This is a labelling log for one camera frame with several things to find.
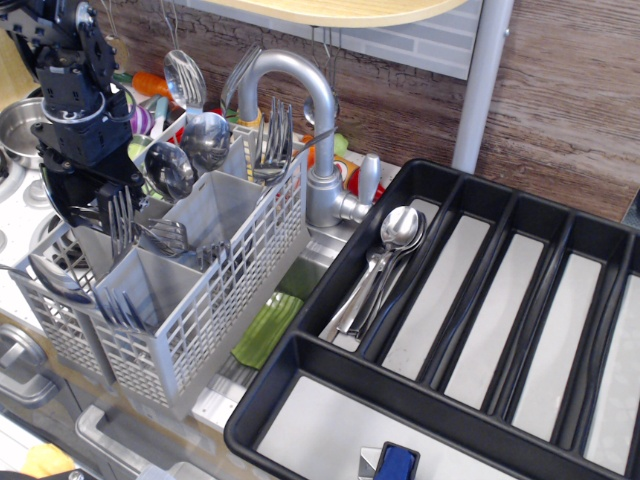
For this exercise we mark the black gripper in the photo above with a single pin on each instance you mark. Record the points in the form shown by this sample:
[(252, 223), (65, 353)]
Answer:
[(90, 145)]

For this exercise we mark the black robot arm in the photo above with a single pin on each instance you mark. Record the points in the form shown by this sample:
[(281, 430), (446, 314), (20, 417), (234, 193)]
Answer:
[(62, 46)]

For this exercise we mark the upright fork basket left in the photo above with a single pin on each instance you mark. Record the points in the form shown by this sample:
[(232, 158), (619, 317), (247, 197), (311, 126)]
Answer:
[(121, 218)]

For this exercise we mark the steel spoon front of pair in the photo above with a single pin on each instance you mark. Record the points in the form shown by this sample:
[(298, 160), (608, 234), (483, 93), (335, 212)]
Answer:
[(169, 170)]

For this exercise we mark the fork in basket middle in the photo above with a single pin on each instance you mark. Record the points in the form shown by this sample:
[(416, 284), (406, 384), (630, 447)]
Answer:
[(169, 236)]

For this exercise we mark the spoon at basket left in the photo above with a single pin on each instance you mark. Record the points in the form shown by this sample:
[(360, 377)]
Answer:
[(51, 277)]

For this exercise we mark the steel spoon behind pair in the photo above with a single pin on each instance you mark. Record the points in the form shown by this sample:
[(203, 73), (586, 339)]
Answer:
[(206, 141)]

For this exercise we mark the grey plastic cutlery basket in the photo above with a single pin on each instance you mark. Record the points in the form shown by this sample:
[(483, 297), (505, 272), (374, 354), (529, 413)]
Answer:
[(198, 314)]

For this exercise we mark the forks at basket front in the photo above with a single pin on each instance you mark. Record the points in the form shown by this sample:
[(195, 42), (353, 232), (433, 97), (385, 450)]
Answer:
[(117, 308)]

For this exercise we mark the large spoon at basket back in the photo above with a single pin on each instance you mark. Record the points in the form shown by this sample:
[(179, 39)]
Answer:
[(185, 82)]

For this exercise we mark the fork cluster basket right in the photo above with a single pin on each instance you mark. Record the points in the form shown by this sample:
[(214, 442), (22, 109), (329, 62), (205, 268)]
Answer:
[(272, 156)]

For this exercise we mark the top steel spoon in tray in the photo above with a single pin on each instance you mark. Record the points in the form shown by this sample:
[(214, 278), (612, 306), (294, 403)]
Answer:
[(399, 228)]

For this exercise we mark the black plastic cutlery tray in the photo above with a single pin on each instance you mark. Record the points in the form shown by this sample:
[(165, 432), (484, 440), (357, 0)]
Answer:
[(507, 348)]

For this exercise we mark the purple striped toy egg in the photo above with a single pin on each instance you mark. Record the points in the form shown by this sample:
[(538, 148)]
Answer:
[(141, 121)]

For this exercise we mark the steel pot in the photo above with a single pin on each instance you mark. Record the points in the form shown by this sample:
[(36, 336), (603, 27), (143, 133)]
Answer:
[(17, 141)]

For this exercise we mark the orange toy carrot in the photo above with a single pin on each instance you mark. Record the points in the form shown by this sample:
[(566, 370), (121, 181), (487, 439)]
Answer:
[(150, 84)]

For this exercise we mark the tall fork near faucet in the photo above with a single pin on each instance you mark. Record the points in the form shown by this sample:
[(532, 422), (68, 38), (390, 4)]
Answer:
[(236, 76)]

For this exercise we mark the silver toy faucet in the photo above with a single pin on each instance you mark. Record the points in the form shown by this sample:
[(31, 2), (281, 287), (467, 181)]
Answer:
[(328, 202)]

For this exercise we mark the wooden shelf board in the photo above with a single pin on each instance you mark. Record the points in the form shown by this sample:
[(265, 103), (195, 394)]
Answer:
[(346, 13)]

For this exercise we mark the blue sponge block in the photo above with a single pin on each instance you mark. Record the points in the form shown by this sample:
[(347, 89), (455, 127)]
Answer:
[(389, 462)]

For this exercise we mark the silver faucet handle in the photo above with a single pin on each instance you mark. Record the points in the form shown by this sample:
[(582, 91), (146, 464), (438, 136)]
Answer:
[(369, 178)]

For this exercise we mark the grey metal post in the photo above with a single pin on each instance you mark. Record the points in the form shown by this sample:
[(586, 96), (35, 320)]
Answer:
[(493, 30)]

